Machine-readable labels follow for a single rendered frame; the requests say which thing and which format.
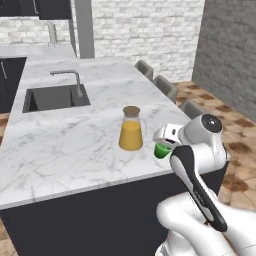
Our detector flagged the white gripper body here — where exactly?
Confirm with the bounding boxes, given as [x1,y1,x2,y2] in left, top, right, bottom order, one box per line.
[152,123,175,149]

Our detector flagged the green cup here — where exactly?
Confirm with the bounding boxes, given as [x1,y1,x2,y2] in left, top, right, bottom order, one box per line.
[153,142,173,160]

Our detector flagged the glass pitcher of orange juice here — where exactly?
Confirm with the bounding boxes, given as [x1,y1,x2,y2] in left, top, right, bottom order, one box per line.
[118,105,148,152]

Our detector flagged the grey stool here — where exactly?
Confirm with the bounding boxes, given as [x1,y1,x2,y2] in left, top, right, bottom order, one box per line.
[178,99,208,120]
[152,74,179,104]
[133,59,155,82]

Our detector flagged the grey sink tap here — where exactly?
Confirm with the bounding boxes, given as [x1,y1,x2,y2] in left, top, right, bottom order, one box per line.
[49,69,85,99]

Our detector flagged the dark island cabinet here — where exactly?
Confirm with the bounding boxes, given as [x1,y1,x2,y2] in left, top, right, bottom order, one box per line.
[0,160,232,256]

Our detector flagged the dark sink basin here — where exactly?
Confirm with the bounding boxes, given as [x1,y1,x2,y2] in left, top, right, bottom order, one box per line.
[21,83,92,114]

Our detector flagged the grey pillar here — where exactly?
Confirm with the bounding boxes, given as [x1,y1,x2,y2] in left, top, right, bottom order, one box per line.
[73,0,97,60]

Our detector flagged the small grey tap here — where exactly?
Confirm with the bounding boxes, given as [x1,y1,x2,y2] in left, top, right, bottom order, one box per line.
[46,21,60,48]

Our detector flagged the dark base cupboards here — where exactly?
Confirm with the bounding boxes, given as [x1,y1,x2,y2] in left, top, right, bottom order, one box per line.
[0,56,28,115]

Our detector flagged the dark wall cupboards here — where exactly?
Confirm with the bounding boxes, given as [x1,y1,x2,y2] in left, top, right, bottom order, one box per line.
[0,0,73,21]

